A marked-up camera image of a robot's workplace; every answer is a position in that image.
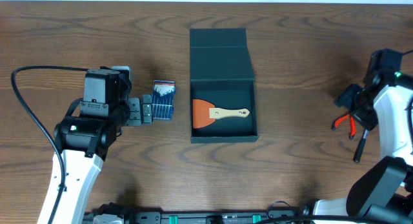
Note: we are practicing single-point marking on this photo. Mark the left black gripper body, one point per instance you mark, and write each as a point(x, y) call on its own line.
point(135, 111)

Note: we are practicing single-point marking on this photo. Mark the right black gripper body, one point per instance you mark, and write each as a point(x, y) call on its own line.
point(361, 105)

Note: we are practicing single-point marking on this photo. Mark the orange scraper wooden handle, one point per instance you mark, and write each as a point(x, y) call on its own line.
point(204, 113)

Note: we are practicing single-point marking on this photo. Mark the red handled pliers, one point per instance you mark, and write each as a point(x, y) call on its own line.
point(341, 119)

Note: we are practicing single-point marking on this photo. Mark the small steel claw hammer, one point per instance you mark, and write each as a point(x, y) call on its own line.
point(359, 150)

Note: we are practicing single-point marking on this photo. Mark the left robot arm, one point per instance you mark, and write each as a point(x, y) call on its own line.
point(91, 124)

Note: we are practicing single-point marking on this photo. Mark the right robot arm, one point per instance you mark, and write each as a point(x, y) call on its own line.
point(384, 193)

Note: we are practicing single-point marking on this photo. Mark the blue precision screwdriver set case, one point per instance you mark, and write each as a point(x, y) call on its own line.
point(163, 93)

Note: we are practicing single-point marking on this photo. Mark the dark green open box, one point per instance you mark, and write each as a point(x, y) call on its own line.
point(221, 73)

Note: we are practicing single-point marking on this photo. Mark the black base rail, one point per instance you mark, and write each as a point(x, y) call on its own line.
point(114, 213)

